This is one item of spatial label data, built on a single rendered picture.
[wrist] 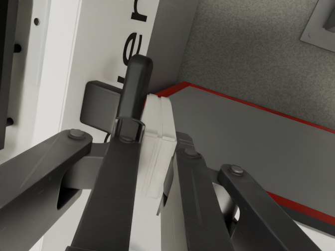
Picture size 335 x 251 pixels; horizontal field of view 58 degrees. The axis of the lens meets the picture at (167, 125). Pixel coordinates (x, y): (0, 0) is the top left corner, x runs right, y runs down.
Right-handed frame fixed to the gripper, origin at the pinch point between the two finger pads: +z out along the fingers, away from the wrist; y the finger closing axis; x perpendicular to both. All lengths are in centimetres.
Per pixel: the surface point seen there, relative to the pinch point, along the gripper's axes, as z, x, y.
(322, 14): 80, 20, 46
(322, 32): 79, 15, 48
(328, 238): 9.8, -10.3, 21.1
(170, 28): 66, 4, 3
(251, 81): 86, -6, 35
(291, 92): 81, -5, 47
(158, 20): 56, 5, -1
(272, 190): 19.5, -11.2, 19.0
